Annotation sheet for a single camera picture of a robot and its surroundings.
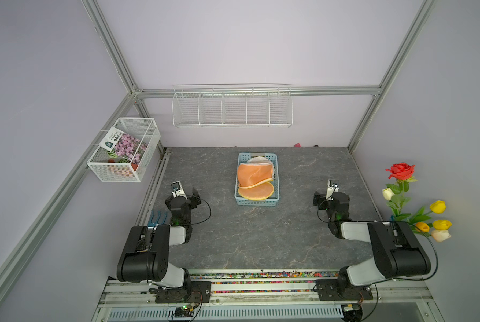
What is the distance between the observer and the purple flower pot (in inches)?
28.4

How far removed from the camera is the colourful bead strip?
77 centimetres

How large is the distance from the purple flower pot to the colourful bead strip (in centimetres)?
53
